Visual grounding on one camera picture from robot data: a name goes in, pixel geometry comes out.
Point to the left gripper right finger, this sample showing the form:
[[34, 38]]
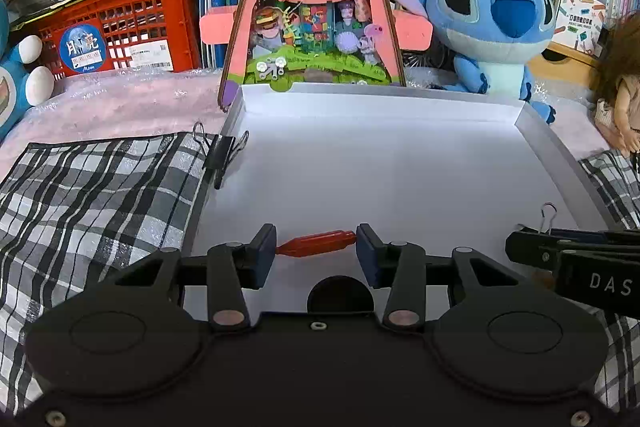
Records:
[[400, 267]]

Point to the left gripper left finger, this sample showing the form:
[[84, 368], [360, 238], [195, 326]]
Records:
[[232, 267]]

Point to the large black binder clip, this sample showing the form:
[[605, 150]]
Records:
[[548, 212]]

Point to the white cardboard box tray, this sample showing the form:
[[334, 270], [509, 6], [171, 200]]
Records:
[[439, 170]]

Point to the small binder clip on box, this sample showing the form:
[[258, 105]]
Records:
[[219, 151]]

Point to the brown haired baby doll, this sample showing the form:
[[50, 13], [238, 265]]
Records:
[[617, 87]]

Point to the black white plaid cloth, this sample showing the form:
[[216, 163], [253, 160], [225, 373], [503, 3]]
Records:
[[75, 213]]

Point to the wooden drawer unit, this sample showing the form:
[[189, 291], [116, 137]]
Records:
[[562, 63]]

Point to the white printed cardboard box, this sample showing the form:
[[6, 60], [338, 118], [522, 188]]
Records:
[[578, 25]]

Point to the red plastic crate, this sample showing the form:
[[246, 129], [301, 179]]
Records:
[[96, 35]]

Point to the pink triangular diorama house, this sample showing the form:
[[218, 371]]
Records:
[[281, 42]]

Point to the blue Stitch plush toy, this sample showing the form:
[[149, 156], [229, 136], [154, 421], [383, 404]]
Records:
[[492, 42]]

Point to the Doraemon plush toy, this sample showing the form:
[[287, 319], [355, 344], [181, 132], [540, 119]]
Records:
[[20, 89]]

